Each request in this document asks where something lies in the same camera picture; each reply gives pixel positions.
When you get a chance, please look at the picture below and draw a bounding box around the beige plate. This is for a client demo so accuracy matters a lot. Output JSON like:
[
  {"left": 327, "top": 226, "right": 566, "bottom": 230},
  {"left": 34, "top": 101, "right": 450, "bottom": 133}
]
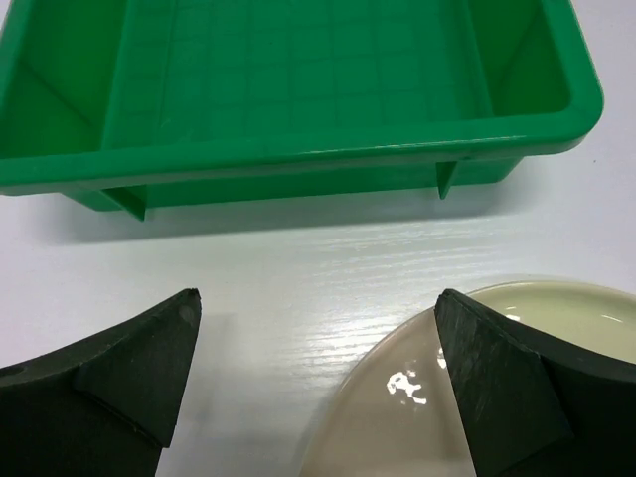
[{"left": 299, "top": 281, "right": 635, "bottom": 476}]

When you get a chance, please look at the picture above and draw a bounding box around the green plastic bin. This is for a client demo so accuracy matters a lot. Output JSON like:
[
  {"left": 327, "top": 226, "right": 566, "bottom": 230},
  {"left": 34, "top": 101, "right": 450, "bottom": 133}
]
[{"left": 1, "top": 1, "right": 603, "bottom": 219}]

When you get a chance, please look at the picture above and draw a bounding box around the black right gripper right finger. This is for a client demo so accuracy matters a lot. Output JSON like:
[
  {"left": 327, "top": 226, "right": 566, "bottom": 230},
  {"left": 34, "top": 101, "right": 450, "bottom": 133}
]
[{"left": 434, "top": 290, "right": 635, "bottom": 476}]

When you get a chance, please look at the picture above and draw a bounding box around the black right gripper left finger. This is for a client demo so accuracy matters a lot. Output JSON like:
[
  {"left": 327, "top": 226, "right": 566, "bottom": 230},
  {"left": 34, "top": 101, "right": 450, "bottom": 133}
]
[{"left": 1, "top": 288, "right": 202, "bottom": 476}]

